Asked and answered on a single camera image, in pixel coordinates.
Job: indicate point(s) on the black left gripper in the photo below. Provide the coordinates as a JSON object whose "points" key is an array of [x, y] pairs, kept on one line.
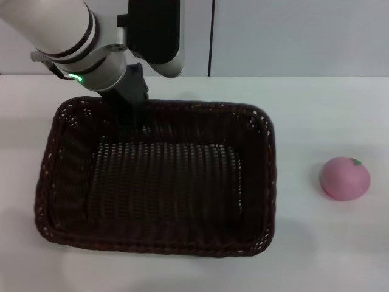
{"points": [[130, 85]]}

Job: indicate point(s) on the black white wrist camera housing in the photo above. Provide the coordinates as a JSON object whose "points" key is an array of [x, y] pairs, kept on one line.
{"points": [[155, 30]]}

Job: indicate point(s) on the pink toy peach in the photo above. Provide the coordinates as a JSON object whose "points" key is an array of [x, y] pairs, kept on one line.
{"points": [[343, 181]]}

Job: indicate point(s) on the dark brown woven basket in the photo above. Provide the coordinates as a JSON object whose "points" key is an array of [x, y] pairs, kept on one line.
{"points": [[170, 188]]}

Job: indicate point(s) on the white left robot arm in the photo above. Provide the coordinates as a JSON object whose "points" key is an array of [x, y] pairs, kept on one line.
{"points": [[57, 27]]}

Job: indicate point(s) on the black vertical wall strip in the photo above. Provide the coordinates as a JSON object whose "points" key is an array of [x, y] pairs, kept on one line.
{"points": [[211, 36]]}

